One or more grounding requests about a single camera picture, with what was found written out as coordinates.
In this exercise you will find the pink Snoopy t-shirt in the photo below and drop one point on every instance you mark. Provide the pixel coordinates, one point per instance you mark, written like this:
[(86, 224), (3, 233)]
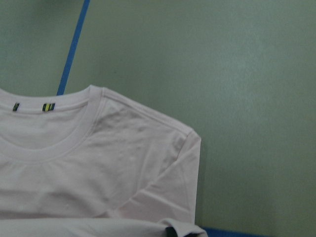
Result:
[(95, 164)]

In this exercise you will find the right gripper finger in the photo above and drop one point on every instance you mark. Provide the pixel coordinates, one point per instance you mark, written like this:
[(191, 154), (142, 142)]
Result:
[(170, 232)]

